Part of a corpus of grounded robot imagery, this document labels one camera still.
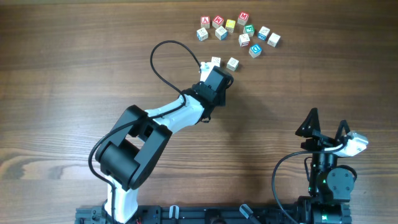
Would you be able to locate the red letter A block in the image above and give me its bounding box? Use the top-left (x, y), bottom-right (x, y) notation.
top-left (200, 16), bottom-right (210, 29)

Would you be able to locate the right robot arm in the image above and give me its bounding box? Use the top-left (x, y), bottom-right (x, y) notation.
top-left (294, 108), bottom-right (357, 224)

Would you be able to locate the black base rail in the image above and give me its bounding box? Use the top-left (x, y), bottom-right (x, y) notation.
top-left (74, 203), bottom-right (352, 224)

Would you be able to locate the green letter block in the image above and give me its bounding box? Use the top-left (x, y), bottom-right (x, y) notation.
top-left (243, 24), bottom-right (255, 37)

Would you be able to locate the plain wooden block right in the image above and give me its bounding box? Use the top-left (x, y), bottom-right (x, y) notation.
top-left (267, 33), bottom-right (280, 47)

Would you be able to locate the blue letter D block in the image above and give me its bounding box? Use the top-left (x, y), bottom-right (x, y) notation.
top-left (249, 44), bottom-right (262, 58)

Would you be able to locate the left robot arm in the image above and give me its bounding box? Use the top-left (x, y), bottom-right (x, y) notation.
top-left (90, 66), bottom-right (234, 223)

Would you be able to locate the camera cable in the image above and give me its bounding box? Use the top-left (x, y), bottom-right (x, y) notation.
top-left (149, 40), bottom-right (203, 97)
top-left (271, 143), bottom-right (346, 224)

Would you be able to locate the left camera cable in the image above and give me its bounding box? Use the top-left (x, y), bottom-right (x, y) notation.
top-left (149, 40), bottom-right (203, 97)

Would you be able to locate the plain wooden block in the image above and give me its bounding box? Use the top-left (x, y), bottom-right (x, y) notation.
top-left (211, 57), bottom-right (221, 67)
top-left (267, 33), bottom-right (280, 47)

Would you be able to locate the red letter M block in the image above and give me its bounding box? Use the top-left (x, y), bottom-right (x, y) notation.
top-left (238, 11), bottom-right (249, 26)

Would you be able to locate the white block red side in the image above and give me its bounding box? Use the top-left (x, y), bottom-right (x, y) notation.
top-left (238, 34), bottom-right (250, 47)

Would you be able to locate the wooden block yellow side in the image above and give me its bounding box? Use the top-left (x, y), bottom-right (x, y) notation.
top-left (226, 57), bottom-right (239, 71)

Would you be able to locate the white block blue side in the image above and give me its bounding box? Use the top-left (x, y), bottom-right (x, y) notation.
top-left (197, 27), bottom-right (208, 41)

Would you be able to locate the yellow top block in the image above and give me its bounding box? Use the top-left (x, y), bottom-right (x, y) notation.
top-left (225, 19), bottom-right (236, 33)

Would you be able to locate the plain wooden block left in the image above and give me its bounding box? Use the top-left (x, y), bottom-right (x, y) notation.
top-left (211, 57), bottom-right (221, 67)

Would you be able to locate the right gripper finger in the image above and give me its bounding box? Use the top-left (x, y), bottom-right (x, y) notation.
top-left (295, 108), bottom-right (321, 138)
top-left (335, 119), bottom-right (350, 139)

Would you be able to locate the white block centre row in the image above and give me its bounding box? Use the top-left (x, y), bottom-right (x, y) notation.
top-left (215, 26), bottom-right (228, 40)

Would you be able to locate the white block blue picture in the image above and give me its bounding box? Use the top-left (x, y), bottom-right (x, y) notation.
top-left (257, 26), bottom-right (271, 41)

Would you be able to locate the red letter W block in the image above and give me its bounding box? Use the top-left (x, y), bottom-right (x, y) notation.
top-left (212, 15), bottom-right (224, 29)

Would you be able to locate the right camera cable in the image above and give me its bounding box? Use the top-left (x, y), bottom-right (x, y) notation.
top-left (271, 143), bottom-right (346, 224)

